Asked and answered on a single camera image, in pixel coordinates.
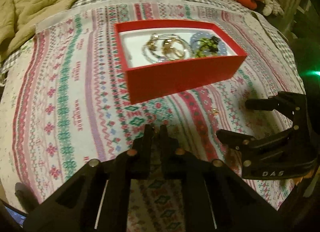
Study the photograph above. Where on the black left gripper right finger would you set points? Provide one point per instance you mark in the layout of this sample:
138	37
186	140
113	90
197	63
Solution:
214	197

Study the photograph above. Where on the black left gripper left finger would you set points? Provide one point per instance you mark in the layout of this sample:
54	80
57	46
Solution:
96	198

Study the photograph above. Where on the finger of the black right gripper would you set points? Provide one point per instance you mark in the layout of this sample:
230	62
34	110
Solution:
291	105
243	142

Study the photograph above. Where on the black hair claw clip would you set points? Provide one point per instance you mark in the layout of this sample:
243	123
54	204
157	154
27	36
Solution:
214	41

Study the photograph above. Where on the gold bangle rings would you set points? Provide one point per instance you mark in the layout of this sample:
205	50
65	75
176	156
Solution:
172	47

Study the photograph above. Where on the smartphone with lit screen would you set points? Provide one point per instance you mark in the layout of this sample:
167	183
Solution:
17	215

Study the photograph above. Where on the white plush toy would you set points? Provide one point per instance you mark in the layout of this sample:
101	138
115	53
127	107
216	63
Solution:
272	7

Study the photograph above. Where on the patterned handmade cloth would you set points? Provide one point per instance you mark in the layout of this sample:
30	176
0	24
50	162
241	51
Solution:
52	123

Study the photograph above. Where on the red cardboard box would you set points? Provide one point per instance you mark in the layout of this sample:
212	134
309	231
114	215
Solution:
147	81

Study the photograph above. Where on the beige quilted blanket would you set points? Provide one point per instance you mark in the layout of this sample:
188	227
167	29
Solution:
19	17

